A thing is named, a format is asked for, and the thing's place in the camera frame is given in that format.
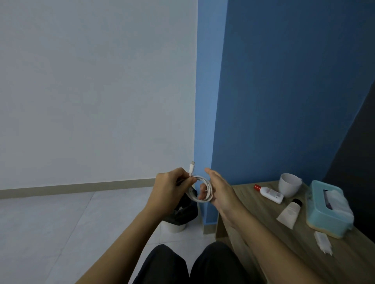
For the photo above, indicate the person's left hand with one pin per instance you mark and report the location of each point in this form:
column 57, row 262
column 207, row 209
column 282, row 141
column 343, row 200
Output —
column 168, row 193

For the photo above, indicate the person's right hand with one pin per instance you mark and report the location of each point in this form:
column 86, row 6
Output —
column 224, row 196

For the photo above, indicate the white lotion bottle red cap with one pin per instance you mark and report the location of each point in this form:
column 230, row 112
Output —
column 271, row 193

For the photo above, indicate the white mug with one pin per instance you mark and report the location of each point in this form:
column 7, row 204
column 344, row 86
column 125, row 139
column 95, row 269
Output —
column 288, row 185

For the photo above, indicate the white tube black cap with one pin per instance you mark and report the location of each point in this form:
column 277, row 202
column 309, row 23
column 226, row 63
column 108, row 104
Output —
column 290, row 215

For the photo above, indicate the wooden nightstand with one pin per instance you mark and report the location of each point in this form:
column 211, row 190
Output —
column 293, row 248

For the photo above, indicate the teal tissue box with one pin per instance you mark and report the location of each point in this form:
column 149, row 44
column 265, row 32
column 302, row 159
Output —
column 319, row 216

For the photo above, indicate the white charger plug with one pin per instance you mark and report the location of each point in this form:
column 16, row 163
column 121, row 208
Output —
column 322, row 241

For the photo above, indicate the person's right forearm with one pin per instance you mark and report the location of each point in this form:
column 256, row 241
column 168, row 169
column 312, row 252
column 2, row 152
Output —
column 272, row 251

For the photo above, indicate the black lined trash bin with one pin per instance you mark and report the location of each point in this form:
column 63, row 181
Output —
column 183, row 212

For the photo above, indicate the white trash bin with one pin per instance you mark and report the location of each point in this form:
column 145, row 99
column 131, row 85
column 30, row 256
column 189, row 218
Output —
column 175, row 228

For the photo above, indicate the white facial tissues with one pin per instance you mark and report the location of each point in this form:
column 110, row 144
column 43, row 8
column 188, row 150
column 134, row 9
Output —
column 340, row 204

